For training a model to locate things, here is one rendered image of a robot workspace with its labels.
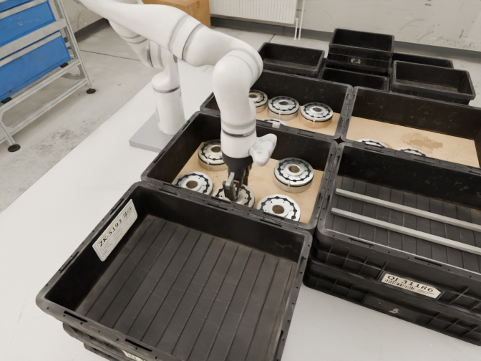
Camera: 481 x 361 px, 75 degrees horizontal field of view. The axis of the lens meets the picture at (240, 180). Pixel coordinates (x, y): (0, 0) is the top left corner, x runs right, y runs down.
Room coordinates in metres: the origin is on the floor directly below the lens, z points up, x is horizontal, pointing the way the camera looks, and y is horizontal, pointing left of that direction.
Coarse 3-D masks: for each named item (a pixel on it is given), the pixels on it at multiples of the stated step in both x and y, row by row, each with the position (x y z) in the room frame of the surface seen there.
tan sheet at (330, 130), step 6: (300, 108) 0.93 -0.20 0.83; (258, 114) 0.90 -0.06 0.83; (264, 114) 0.90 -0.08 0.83; (336, 114) 0.90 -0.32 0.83; (288, 120) 0.86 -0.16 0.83; (294, 120) 0.86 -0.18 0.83; (300, 120) 0.86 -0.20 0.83; (336, 120) 0.86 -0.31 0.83; (294, 126) 0.83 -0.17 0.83; (300, 126) 0.83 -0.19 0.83; (306, 126) 0.83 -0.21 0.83; (330, 126) 0.83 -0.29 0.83; (336, 126) 0.83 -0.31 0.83; (318, 132) 0.80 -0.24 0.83; (324, 132) 0.80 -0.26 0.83; (330, 132) 0.80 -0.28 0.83
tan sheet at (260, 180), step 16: (192, 160) 0.67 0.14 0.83; (272, 160) 0.67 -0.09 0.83; (224, 176) 0.60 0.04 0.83; (256, 176) 0.60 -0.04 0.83; (272, 176) 0.60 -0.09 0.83; (320, 176) 0.60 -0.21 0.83; (256, 192) 0.55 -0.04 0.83; (272, 192) 0.55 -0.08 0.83; (304, 192) 0.55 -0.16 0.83; (304, 208) 0.49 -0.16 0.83
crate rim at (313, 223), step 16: (208, 112) 0.76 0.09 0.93; (272, 128) 0.68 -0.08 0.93; (336, 144) 0.62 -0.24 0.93; (160, 160) 0.56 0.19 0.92; (144, 176) 0.50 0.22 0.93; (192, 192) 0.45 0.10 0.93; (320, 192) 0.45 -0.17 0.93; (240, 208) 0.41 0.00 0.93; (320, 208) 0.41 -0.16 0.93; (288, 224) 0.37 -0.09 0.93; (304, 224) 0.37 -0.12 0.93
